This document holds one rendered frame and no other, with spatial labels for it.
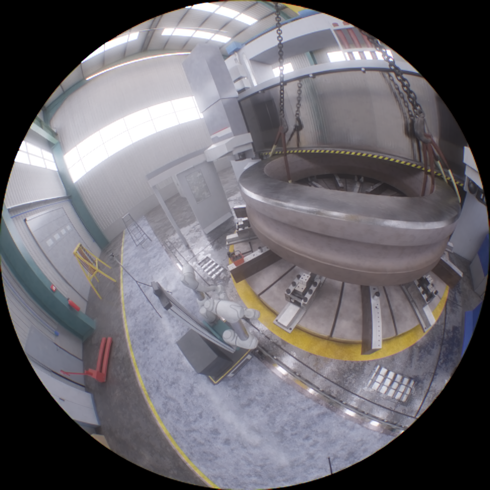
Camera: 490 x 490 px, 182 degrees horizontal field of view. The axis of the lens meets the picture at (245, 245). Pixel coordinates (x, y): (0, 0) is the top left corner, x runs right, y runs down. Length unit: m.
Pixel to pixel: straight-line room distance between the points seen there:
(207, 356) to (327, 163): 5.94
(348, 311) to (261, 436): 2.24
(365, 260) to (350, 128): 3.36
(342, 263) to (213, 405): 2.73
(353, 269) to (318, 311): 0.89
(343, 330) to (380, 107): 4.45
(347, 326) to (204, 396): 2.41
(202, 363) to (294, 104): 5.73
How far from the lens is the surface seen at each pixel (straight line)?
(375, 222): 1.51
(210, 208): 5.46
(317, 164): 5.69
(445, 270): 3.85
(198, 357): 1.99
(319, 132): 4.70
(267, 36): 7.74
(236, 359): 2.34
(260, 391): 2.57
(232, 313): 1.16
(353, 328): 2.43
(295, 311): 2.25
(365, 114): 4.40
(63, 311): 6.83
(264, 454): 2.87
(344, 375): 2.62
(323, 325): 2.35
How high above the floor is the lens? 2.51
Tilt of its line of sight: 37 degrees down
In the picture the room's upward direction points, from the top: 21 degrees counter-clockwise
